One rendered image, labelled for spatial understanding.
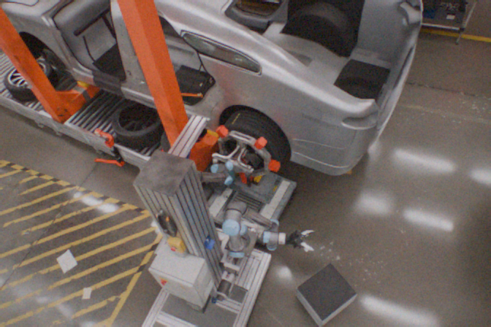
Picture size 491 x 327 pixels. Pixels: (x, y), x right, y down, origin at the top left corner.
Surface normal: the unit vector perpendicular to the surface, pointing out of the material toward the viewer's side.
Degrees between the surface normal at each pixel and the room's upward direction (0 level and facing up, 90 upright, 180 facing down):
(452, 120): 0
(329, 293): 0
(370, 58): 0
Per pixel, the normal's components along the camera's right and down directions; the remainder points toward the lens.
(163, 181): -0.07, -0.59
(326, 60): 0.26, -0.43
